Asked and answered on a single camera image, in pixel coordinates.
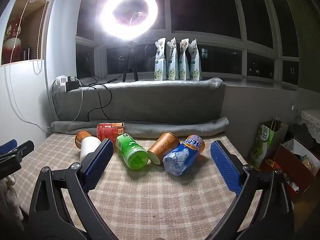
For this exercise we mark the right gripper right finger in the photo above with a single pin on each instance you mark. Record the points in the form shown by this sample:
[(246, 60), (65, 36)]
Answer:
[(273, 217)]

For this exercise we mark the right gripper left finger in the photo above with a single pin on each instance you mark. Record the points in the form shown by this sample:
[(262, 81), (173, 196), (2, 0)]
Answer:
[(48, 214)]

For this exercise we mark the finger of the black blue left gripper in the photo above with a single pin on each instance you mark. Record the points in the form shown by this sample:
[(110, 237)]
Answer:
[(11, 162)]

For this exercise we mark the green tea bottle cup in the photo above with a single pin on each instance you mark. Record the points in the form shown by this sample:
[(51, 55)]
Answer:
[(134, 155)]

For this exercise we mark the orange paper cup left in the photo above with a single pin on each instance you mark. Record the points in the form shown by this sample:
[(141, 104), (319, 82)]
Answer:
[(80, 136)]

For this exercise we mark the orange paper cup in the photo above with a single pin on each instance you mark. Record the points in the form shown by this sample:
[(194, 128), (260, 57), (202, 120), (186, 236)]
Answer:
[(164, 144), (80, 136)]

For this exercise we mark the white plastic cup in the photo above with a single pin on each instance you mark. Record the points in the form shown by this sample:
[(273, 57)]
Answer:
[(88, 145)]

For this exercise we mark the blue bottle cup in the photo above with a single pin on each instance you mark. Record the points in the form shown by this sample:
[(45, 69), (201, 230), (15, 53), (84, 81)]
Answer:
[(182, 157)]

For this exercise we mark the orange paper cup right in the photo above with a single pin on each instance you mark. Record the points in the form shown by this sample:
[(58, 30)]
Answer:
[(164, 144)]

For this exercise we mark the red cardboard box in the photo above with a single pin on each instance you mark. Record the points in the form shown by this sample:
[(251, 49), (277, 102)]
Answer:
[(299, 166)]

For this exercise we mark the green paper shopping bag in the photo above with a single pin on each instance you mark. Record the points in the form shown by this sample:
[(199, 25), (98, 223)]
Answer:
[(269, 137)]

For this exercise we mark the white power strip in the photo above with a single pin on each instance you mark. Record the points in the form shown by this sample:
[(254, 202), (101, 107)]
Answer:
[(61, 81)]

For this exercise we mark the black charger adapter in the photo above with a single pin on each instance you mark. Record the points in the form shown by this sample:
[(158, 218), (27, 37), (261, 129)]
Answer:
[(71, 85)]

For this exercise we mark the plaid beige tablecloth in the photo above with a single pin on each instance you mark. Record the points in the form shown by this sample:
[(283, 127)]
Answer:
[(149, 203)]

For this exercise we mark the white lace cloth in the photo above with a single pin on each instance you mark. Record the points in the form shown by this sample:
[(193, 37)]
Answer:
[(310, 117)]

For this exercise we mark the red white vase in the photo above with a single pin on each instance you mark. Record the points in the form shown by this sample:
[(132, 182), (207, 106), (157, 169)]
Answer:
[(12, 44)]

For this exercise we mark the black tripod stand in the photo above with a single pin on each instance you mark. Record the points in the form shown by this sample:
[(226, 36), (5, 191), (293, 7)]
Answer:
[(131, 58)]

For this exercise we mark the grey blanket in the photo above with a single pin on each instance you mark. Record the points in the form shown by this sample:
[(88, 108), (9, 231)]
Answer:
[(147, 108)]

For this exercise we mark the snack pouch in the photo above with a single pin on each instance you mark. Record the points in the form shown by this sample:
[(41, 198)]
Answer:
[(195, 62), (172, 60), (160, 61), (183, 66)]

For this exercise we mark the wooden wall shelf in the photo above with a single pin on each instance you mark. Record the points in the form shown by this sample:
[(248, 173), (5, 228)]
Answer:
[(35, 14)]

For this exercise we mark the ring light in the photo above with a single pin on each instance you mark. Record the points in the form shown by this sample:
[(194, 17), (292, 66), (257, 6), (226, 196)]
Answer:
[(128, 19)]

